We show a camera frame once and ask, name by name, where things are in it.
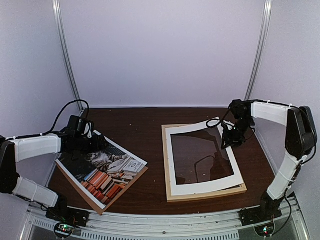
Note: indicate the left round circuit board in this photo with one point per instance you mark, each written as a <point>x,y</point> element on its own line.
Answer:
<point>63,230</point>

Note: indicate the aluminium front rail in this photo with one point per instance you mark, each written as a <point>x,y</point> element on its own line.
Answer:
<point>225,225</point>

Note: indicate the left aluminium corner post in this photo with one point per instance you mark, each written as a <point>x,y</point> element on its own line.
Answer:
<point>65,53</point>

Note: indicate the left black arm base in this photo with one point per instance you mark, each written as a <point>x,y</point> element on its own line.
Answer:
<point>63,213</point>

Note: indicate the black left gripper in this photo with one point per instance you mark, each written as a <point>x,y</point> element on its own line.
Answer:
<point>96,147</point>

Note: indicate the brown backing board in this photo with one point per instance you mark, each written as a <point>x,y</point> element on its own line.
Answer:
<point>99,189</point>

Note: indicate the light wooden picture frame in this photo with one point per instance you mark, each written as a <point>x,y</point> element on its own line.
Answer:
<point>205,196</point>

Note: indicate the right aluminium corner post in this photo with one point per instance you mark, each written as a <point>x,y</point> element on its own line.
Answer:
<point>263,35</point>

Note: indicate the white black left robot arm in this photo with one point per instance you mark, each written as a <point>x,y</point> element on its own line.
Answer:
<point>77,136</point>

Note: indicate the round circuit board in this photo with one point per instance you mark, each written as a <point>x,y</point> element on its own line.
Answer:
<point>264,230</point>
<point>63,230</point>

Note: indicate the clear acrylic sheet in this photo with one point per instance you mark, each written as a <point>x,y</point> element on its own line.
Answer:
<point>198,157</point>

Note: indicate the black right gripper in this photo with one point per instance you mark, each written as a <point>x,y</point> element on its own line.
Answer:
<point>231,140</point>

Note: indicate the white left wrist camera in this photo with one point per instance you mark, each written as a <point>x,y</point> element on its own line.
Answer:
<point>88,132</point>

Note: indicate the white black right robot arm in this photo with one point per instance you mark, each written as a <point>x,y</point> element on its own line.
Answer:
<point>300,138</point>

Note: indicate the aluminium corner post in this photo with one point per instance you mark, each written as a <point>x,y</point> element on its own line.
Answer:
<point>65,53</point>
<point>263,35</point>

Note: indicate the right round circuit board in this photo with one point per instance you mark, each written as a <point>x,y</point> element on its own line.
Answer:
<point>264,230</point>

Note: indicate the books photo print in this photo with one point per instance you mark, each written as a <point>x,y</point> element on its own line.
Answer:
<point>115,161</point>

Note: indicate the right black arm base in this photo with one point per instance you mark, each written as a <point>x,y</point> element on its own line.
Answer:
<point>268,210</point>

